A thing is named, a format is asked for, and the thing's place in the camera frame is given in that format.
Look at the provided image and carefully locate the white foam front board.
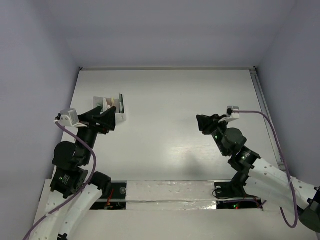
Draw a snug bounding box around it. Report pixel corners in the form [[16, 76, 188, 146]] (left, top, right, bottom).
[[28, 176, 315, 240]]

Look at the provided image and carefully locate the green ink pen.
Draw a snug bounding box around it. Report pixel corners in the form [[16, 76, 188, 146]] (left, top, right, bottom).
[[119, 93, 125, 114]]

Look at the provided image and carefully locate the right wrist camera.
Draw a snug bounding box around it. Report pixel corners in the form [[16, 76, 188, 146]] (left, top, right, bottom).
[[218, 105, 240, 123]]

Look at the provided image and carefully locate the white divided container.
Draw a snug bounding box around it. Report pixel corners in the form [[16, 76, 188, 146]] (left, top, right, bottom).
[[93, 93, 127, 123]]

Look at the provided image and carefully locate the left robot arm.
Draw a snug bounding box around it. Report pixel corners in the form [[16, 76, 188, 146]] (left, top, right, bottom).
[[28, 106, 117, 240]]

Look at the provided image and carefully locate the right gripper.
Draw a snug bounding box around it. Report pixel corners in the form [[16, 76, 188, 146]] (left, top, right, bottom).
[[196, 113, 230, 157]]

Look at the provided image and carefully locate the pink white marker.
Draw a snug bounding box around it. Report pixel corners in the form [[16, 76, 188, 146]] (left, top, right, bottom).
[[102, 98, 112, 112]]

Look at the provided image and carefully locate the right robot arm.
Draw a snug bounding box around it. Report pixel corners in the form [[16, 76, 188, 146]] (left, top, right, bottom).
[[196, 111, 320, 233]]

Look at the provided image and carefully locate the aluminium side rail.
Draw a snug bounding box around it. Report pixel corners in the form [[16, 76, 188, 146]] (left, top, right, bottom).
[[249, 69, 287, 173]]

